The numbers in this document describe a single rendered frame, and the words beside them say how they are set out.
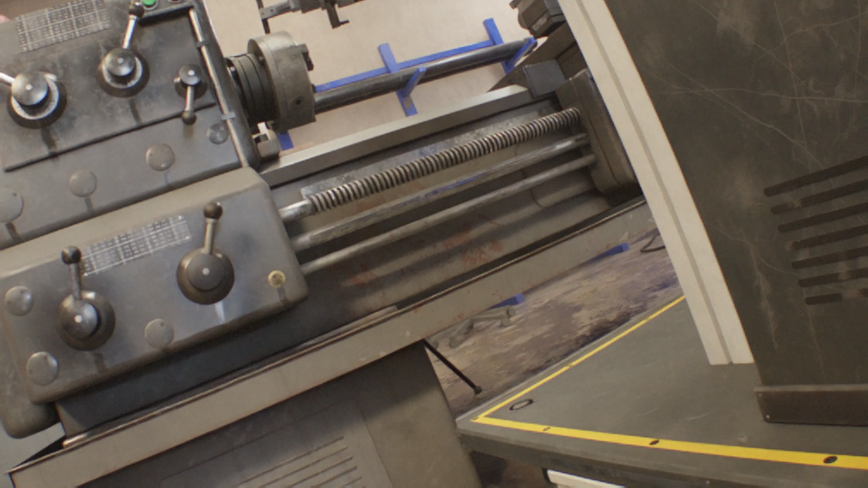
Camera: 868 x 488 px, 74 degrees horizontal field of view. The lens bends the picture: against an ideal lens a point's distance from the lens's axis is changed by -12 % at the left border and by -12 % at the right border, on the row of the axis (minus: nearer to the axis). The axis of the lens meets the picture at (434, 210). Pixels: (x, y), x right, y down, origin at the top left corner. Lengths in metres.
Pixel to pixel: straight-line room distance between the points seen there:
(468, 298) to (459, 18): 4.55
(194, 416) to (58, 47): 0.79
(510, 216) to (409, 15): 4.10
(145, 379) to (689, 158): 1.09
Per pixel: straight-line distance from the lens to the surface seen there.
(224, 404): 1.15
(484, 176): 1.41
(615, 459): 0.57
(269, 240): 1.17
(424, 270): 1.41
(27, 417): 1.33
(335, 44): 5.19
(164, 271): 1.16
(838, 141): 0.41
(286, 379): 1.16
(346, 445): 1.29
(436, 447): 1.34
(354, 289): 1.36
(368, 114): 5.02
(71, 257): 1.11
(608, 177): 1.57
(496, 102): 1.56
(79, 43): 1.44
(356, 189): 1.30
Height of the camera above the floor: 0.54
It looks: 4 degrees up
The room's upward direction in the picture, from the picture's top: 22 degrees counter-clockwise
